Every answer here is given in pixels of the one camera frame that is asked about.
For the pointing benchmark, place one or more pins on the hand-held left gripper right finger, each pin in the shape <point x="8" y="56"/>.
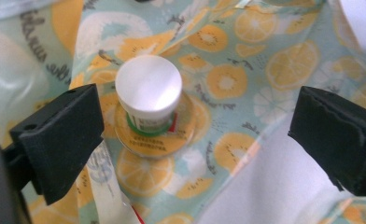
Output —
<point x="340" y="140"/>

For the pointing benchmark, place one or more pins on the white ointment tube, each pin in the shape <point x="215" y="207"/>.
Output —
<point x="105" y="183"/>

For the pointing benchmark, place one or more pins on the small white-capped bottle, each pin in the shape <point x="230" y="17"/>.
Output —
<point x="148" y="84"/>

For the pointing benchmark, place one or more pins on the lemon print tote bag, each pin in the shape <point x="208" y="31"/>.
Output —
<point x="252" y="62"/>

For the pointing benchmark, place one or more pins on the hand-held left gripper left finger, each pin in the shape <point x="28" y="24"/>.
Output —
<point x="63" y="140"/>

